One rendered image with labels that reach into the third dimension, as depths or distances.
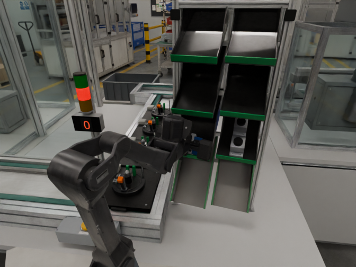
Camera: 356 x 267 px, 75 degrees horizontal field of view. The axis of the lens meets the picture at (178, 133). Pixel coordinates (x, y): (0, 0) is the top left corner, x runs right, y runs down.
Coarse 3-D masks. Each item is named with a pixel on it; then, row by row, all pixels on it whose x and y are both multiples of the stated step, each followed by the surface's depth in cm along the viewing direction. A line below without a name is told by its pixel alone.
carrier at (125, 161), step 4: (136, 140) 133; (140, 140) 133; (144, 140) 119; (148, 140) 123; (144, 144) 119; (120, 160) 117; (124, 160) 117; (128, 160) 117; (132, 160) 117; (124, 164) 113; (128, 164) 113; (132, 164) 113; (136, 164) 113; (140, 168) 113; (144, 168) 112
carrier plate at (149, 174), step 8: (136, 168) 111; (144, 176) 105; (152, 176) 105; (160, 176) 107; (152, 184) 101; (104, 192) 97; (112, 192) 97; (144, 192) 97; (152, 192) 97; (112, 200) 93; (120, 200) 93; (128, 200) 93; (136, 200) 93; (144, 200) 93; (152, 200) 93; (128, 208) 90; (136, 208) 89; (144, 208) 89
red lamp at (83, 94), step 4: (76, 88) 92; (80, 88) 92; (84, 88) 92; (88, 88) 94; (80, 92) 92; (84, 92) 93; (88, 92) 94; (80, 96) 93; (84, 96) 94; (88, 96) 95; (80, 100) 94; (84, 100) 94
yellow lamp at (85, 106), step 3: (90, 99) 96; (81, 102) 95; (84, 102) 95; (87, 102) 95; (90, 102) 96; (81, 105) 95; (84, 105) 95; (87, 105) 96; (90, 105) 97; (81, 108) 96; (84, 108) 96; (87, 108) 96; (90, 108) 97; (84, 111) 96; (87, 111) 97
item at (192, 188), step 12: (216, 144) 90; (180, 168) 93; (192, 168) 92; (204, 168) 91; (180, 180) 91; (192, 180) 90; (204, 180) 89; (180, 192) 90; (192, 192) 89; (204, 192) 88; (192, 204) 88; (204, 204) 83
